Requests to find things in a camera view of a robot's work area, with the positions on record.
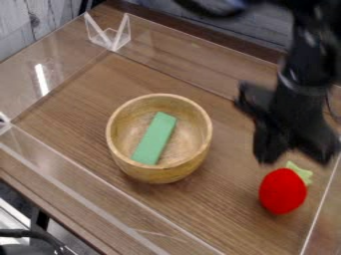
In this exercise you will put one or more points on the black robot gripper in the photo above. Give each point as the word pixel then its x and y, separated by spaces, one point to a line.
pixel 289 118

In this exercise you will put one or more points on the red plush strawberry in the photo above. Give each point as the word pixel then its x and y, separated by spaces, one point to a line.
pixel 283 189

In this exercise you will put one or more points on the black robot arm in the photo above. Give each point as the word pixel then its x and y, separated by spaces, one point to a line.
pixel 315 53

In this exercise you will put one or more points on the black table leg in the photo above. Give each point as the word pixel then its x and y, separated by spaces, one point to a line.
pixel 41 219

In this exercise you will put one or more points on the green rectangular block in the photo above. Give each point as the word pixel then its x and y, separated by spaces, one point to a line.
pixel 156 139

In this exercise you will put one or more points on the clear acrylic tray enclosure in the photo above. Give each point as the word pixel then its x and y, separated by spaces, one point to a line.
pixel 61 88

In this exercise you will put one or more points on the wooden bowl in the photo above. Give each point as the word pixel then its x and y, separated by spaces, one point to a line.
pixel 188 146

